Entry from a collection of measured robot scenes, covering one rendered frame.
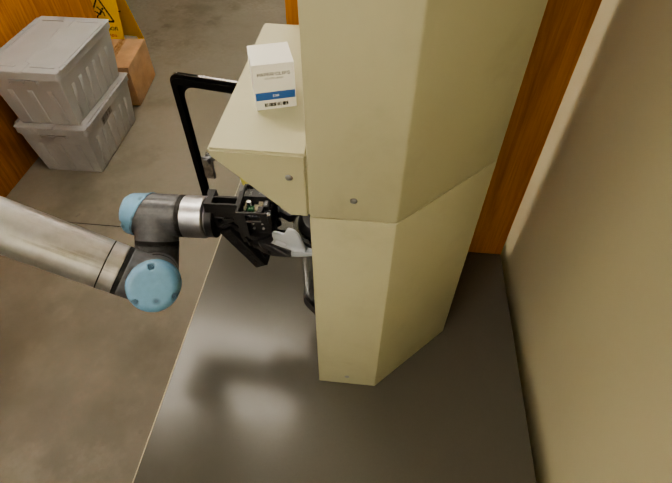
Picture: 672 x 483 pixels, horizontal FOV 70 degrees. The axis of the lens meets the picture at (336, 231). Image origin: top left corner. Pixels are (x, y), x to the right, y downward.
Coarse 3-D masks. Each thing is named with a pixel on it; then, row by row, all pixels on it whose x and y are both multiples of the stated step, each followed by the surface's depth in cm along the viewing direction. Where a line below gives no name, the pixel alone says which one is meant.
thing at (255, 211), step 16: (208, 192) 81; (240, 192) 81; (256, 192) 81; (208, 208) 80; (224, 208) 80; (240, 208) 79; (256, 208) 80; (272, 208) 81; (208, 224) 81; (224, 224) 83; (240, 224) 80; (256, 224) 81; (272, 224) 80; (256, 240) 82
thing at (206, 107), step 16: (224, 80) 87; (192, 96) 91; (208, 96) 90; (224, 96) 89; (192, 112) 94; (208, 112) 93; (208, 128) 96; (208, 144) 99; (224, 176) 105; (224, 192) 109; (288, 224) 111
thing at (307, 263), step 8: (296, 216) 83; (296, 224) 82; (304, 240) 79; (304, 264) 87; (312, 264) 84; (304, 272) 89; (312, 272) 86; (304, 280) 92; (312, 280) 88; (312, 288) 90; (312, 296) 92
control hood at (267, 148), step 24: (288, 24) 75; (240, 96) 61; (240, 120) 58; (264, 120) 58; (288, 120) 58; (216, 144) 55; (240, 144) 55; (264, 144) 55; (288, 144) 55; (240, 168) 56; (264, 168) 56; (288, 168) 55; (264, 192) 58; (288, 192) 58
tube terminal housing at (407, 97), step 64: (320, 0) 41; (384, 0) 40; (448, 0) 42; (512, 0) 48; (320, 64) 45; (384, 64) 44; (448, 64) 47; (512, 64) 55; (320, 128) 51; (384, 128) 50; (448, 128) 54; (320, 192) 57; (384, 192) 56; (448, 192) 64; (320, 256) 66; (384, 256) 65; (448, 256) 79; (320, 320) 79; (384, 320) 77
